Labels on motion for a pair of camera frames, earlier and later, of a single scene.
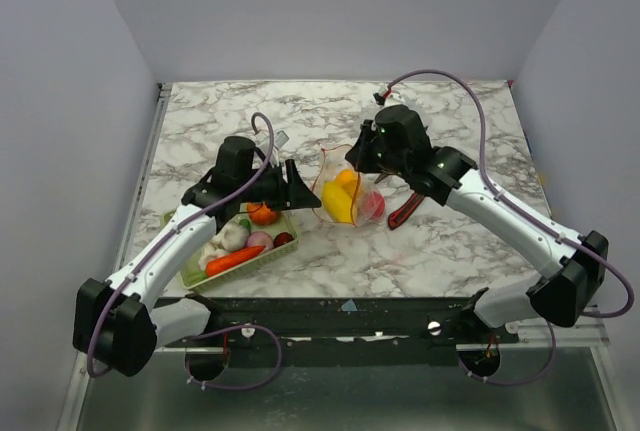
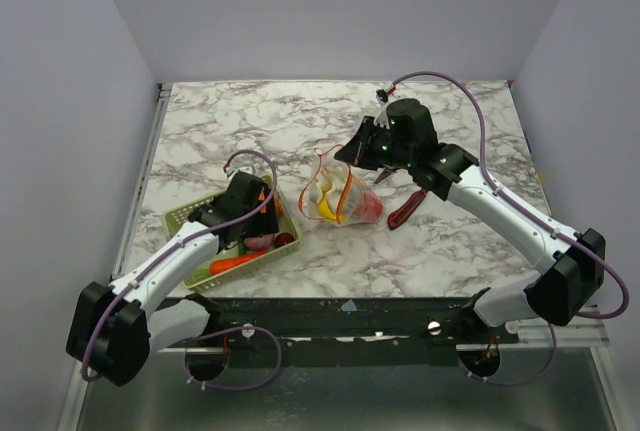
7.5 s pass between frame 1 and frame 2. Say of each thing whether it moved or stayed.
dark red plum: stayed
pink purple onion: stayed
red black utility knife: stayed
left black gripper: moved
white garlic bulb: moved
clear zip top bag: stayed
